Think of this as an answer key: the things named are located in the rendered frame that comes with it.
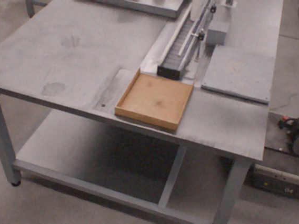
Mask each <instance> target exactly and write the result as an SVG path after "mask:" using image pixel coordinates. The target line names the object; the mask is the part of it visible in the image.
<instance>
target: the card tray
mask: <svg viewBox="0 0 299 224"><path fill-rule="evenodd" d="M194 84H195V80H194V82H193V84H192V85H188V84H184V83H180V82H176V81H172V80H168V79H164V78H160V77H156V76H152V75H148V74H144V73H141V67H139V69H138V70H137V72H136V73H135V75H134V77H133V78H132V80H131V81H130V83H129V85H128V86H127V87H126V89H125V90H124V92H123V94H122V95H121V97H120V99H119V100H118V102H117V103H116V105H115V114H117V115H120V116H124V117H128V118H131V119H135V120H139V121H143V122H145V123H149V124H152V125H156V126H160V127H164V128H167V129H171V130H175V131H177V128H178V126H179V123H180V121H181V118H182V115H183V113H184V110H185V108H186V105H187V103H188V100H189V98H190V95H191V93H192V90H193V88H194Z"/></svg>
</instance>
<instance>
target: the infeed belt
mask: <svg viewBox="0 0 299 224"><path fill-rule="evenodd" d="M210 1H211V0H208V2H207V4H206V7H208V6H209V4H210ZM206 11H207V9H204V10H203V12H202V14H201V16H200V20H199V21H198V22H197V24H196V26H195V28H194V30H193V32H192V33H193V34H195V33H196V31H197V29H198V27H199V25H200V23H201V21H202V19H203V17H204V15H205V13H206ZM190 18H191V12H190V13H189V15H188V17H187V18H186V20H185V22H184V24H183V25H182V27H181V29H180V31H179V32H178V34H177V36H176V38H175V40H174V41H173V43H172V45H171V47H170V49H169V51H168V53H167V54H166V56H165V58H164V60H163V62H162V63H161V65H160V67H163V68H167V69H171V70H176V71H178V69H179V67H180V65H181V63H182V61H183V59H184V56H185V54H186V52H187V50H188V48H189V46H190V44H191V42H192V40H193V37H194V36H190V38H189V40H188V42H187V44H186V46H185V48H184V51H183V53H182V55H181V57H180V58H179V57H177V56H178V53H179V51H180V49H181V47H182V45H183V43H184V42H185V40H186V38H187V36H188V34H189V32H190V30H191V28H192V26H193V24H194V22H193V21H191V20H190Z"/></svg>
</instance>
